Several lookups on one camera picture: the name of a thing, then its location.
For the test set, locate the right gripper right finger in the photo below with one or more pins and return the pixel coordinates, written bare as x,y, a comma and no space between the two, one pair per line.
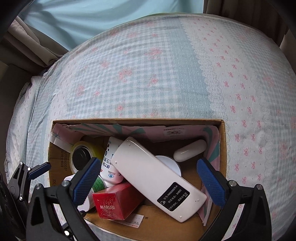
254,222

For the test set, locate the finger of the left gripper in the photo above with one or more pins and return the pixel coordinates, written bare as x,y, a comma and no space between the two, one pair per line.
38,170

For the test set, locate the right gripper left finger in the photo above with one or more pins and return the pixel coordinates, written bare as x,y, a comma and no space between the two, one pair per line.
42,220

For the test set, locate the red Marubi box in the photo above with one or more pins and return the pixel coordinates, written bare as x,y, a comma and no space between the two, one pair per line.
117,202

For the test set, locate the white remote control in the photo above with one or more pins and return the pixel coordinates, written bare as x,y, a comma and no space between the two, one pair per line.
155,181

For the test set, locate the white earbuds case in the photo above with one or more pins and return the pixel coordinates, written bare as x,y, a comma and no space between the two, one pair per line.
189,151

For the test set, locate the clear tape roll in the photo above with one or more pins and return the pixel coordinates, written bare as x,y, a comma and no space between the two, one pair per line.
85,149

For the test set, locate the white blue label bottle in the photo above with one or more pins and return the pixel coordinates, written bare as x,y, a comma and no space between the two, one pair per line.
109,174

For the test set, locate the white round jar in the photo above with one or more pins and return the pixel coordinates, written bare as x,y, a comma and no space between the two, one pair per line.
171,163

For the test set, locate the brown curtain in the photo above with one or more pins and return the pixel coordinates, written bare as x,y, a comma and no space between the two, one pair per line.
28,48

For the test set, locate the light blue curtain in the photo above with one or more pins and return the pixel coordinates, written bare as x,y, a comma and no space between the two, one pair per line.
71,23

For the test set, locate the blue checkered floral bedsheet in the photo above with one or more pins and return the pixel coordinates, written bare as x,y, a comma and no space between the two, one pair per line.
178,66

